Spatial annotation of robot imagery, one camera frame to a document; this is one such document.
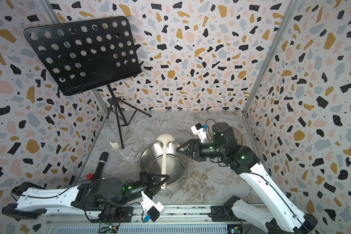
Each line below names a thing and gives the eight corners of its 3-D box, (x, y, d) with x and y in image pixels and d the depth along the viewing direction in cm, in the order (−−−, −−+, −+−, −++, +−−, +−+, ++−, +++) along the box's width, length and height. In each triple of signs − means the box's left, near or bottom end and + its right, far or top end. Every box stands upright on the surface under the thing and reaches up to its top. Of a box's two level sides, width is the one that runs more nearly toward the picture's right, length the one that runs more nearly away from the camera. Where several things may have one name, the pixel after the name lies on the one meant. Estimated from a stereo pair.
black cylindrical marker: (93, 179, 87) (90, 177, 85) (103, 154, 98) (101, 151, 96) (99, 179, 87) (96, 177, 85) (108, 154, 98) (107, 151, 96)
